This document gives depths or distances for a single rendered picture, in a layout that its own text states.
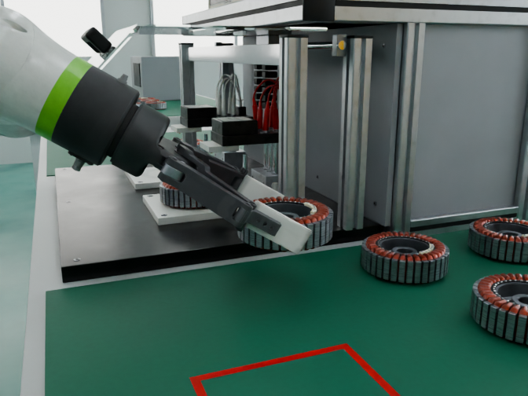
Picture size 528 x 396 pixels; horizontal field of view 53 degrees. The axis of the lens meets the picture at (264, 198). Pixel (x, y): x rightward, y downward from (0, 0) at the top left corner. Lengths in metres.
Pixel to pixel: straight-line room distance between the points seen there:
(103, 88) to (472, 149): 0.59
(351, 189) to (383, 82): 0.17
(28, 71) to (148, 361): 0.30
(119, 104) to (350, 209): 0.40
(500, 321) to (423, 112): 0.37
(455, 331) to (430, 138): 0.36
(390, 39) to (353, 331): 0.43
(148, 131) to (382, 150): 0.40
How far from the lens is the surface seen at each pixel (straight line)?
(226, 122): 0.89
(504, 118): 0.96
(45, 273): 0.77
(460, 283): 0.72
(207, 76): 5.81
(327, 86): 0.98
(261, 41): 1.00
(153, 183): 1.08
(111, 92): 0.57
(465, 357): 0.56
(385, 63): 0.83
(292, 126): 0.74
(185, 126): 1.14
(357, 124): 0.80
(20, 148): 5.67
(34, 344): 0.60
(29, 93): 0.57
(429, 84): 0.85
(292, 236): 0.57
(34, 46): 0.58
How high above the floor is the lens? 1.03
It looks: 15 degrees down
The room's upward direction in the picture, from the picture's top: straight up
